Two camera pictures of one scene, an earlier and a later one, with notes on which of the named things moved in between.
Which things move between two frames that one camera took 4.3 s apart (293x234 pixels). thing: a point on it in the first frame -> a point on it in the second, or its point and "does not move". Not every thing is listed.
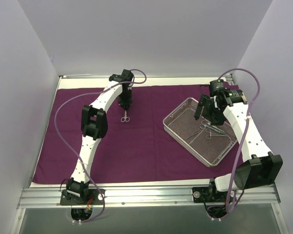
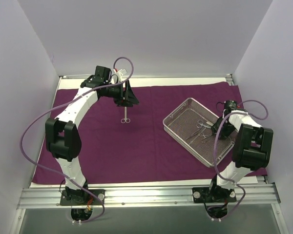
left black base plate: [95, 197] does not move
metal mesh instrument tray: [210, 143] does not move
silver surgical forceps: [208, 130] -> [202, 134]
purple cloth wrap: [135, 148] does not move
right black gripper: [207, 105] -> [219, 127]
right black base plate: [210, 194] does not move
